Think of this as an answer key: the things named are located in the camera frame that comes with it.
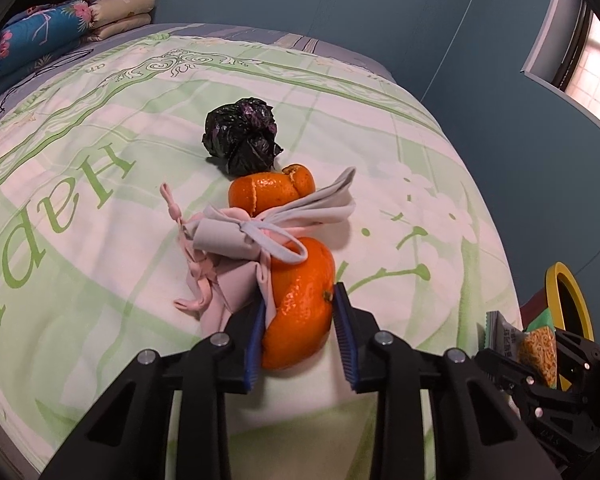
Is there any orange mandarin peel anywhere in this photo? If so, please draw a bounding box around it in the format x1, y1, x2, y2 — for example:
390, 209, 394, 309
261, 237, 335, 372

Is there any green snack packet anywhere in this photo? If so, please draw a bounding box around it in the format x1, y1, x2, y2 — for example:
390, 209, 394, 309
484, 309, 558, 389

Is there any yellow rimmed trash bin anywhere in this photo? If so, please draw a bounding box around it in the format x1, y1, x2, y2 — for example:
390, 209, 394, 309
520, 262, 600, 391

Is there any grey pink face mask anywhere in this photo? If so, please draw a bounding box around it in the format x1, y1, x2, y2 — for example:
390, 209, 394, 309
160, 167, 355, 337

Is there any green floral quilt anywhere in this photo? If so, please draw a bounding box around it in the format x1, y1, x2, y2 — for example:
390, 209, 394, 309
0, 31, 524, 480

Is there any beige folded blanket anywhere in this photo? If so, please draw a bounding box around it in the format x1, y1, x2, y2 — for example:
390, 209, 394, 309
82, 0, 156, 42

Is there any blue floral folded blanket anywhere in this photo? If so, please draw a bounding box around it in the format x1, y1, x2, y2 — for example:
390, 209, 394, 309
0, 0, 92, 95

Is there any window with brown frame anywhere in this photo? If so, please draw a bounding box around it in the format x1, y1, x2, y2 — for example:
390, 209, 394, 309
521, 0, 600, 127

